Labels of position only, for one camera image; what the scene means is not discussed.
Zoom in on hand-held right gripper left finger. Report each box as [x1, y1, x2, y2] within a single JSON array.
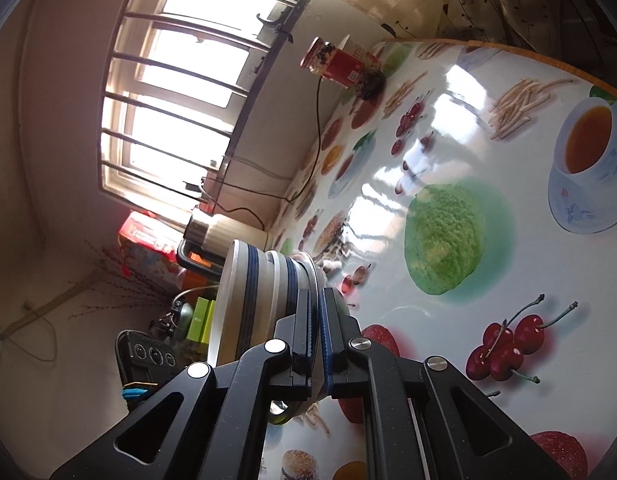
[[51, 290, 314, 480]]

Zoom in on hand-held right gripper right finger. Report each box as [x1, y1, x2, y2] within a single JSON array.
[[319, 287, 572, 480]]

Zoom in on stainless steel bowl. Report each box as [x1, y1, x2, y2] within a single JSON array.
[[266, 252, 348, 428]]

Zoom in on small white bowl blue band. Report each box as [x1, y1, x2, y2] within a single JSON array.
[[253, 249, 302, 331]]

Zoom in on large white bowl blue band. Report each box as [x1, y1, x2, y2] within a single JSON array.
[[208, 239, 262, 368]]

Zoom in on grey electronic device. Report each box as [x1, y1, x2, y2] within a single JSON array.
[[158, 305, 194, 346]]

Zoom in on thick green box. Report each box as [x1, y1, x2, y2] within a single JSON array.
[[186, 297, 209, 343]]

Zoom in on flat green box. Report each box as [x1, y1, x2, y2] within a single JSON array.
[[201, 300, 220, 346]]

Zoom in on dried branches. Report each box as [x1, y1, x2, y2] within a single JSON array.
[[68, 240, 154, 321]]

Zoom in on orange box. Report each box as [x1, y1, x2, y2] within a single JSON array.
[[188, 254, 224, 275]]

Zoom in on printed red bag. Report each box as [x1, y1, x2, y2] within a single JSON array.
[[118, 211, 189, 281]]

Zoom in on cream electric kettle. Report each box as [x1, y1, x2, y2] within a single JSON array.
[[176, 210, 269, 276]]

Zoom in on food print tablecloth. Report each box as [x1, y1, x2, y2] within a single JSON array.
[[258, 37, 617, 480]]

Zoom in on red label glass jar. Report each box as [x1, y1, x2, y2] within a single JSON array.
[[299, 36, 387, 100]]

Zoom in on barred window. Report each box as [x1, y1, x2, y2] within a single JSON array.
[[96, 0, 319, 221]]

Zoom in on white tube cable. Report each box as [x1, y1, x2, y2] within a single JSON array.
[[176, 284, 222, 311]]

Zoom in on white wall cable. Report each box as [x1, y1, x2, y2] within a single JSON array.
[[3, 300, 58, 362]]

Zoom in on black power cable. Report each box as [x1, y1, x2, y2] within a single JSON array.
[[201, 75, 324, 233]]

